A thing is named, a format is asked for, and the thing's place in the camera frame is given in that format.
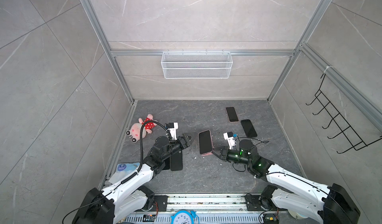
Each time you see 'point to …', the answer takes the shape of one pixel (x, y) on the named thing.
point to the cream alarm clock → (297, 215)
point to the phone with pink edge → (232, 114)
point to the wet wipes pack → (123, 170)
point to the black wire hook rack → (347, 130)
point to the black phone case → (176, 161)
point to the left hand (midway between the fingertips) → (196, 134)
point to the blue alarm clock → (184, 217)
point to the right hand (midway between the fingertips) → (212, 151)
